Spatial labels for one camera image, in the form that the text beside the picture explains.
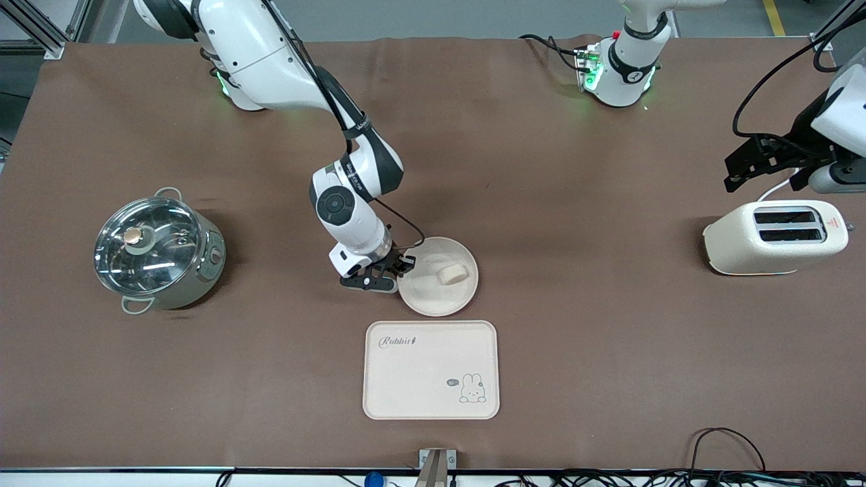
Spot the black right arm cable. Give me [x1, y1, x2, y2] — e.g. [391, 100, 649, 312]
[260, 0, 427, 254]

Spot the brown table mat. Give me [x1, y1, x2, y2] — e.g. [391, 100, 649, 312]
[0, 35, 866, 471]

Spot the glass pot lid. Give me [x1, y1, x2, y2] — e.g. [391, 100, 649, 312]
[93, 197, 202, 297]

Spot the aluminium frame post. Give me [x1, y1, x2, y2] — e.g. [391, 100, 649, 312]
[809, 0, 866, 53]
[0, 0, 93, 60]

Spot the black left arm base cable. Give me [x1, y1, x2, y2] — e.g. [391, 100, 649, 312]
[519, 33, 584, 72]

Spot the grey electric cooking pot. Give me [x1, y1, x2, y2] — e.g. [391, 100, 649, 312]
[93, 187, 227, 316]

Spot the white toaster power cable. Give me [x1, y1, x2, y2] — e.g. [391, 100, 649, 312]
[756, 170, 800, 202]

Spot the cream two-slot toaster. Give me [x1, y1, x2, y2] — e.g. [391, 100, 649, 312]
[702, 199, 850, 277]

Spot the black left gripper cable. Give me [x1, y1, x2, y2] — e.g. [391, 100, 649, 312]
[733, 34, 866, 146]

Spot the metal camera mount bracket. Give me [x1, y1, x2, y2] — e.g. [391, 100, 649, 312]
[418, 448, 458, 487]

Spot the round cream plate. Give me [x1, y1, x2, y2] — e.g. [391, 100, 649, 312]
[396, 237, 480, 318]

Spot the cream rabbit print tray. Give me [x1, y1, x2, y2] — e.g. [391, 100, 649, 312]
[363, 320, 501, 421]

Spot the black looped cable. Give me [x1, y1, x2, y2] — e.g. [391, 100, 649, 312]
[689, 427, 767, 474]

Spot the black cable bundle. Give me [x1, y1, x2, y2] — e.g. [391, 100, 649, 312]
[493, 469, 866, 487]

